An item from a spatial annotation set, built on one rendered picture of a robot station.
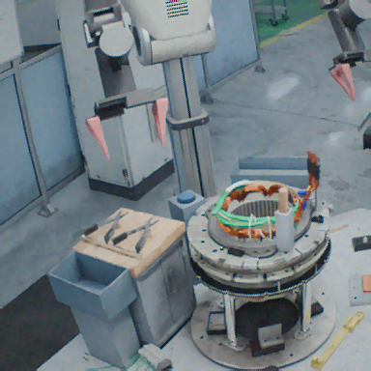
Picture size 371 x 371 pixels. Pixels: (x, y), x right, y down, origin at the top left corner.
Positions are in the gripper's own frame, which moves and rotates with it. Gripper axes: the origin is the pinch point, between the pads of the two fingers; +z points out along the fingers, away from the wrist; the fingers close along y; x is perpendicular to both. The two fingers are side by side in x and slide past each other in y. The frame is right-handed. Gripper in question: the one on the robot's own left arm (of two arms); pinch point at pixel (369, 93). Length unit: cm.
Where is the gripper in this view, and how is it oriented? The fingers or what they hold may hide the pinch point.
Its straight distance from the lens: 114.7
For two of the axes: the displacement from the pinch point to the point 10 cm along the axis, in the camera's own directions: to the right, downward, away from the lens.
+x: -1.9, 0.7, 9.8
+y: 9.4, -2.6, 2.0
